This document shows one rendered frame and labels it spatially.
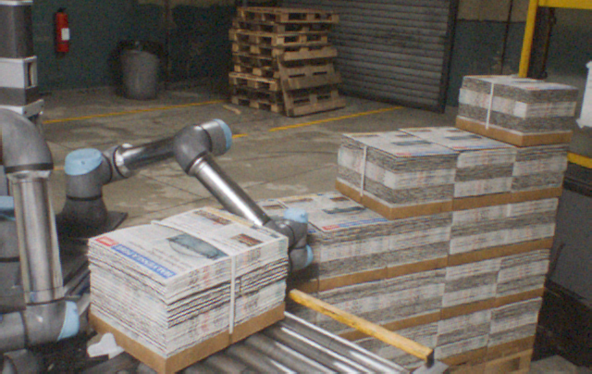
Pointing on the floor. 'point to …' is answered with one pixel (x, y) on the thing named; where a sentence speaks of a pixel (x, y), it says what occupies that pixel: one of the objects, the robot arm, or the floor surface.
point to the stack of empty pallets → (277, 17)
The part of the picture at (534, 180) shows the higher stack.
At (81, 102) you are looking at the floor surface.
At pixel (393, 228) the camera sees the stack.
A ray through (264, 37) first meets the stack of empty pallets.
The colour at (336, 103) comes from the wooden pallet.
